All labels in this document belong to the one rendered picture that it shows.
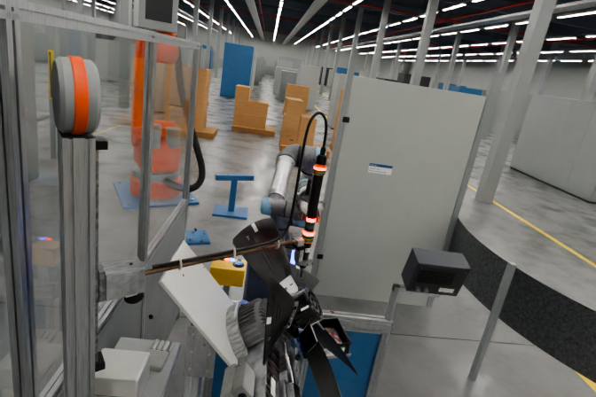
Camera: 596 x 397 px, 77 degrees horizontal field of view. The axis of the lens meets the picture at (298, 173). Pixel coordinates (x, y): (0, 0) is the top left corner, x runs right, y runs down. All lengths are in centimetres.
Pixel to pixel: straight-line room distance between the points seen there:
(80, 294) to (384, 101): 259
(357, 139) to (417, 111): 53
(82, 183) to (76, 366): 48
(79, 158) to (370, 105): 251
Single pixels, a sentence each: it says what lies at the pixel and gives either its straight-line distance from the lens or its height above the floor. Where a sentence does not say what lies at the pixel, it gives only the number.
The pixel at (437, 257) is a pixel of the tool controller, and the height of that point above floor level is 124.
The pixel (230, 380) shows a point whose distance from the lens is 121.
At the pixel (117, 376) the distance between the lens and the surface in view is 149.
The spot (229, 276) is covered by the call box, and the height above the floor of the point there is 103.
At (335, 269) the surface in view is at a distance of 355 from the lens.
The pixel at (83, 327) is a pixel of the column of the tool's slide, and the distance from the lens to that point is 110.
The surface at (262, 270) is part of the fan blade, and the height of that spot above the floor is 132.
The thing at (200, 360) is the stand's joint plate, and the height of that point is 102.
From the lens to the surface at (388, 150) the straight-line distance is 322.
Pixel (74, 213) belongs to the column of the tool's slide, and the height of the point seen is 163.
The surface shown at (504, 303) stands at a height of 67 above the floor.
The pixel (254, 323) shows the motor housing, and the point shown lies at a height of 116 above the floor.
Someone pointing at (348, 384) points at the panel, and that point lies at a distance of 231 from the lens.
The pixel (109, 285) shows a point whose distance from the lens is 106.
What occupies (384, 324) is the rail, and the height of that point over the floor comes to 84.
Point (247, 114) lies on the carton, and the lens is 1056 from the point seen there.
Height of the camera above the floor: 201
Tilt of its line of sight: 16 degrees down
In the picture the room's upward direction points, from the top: 9 degrees clockwise
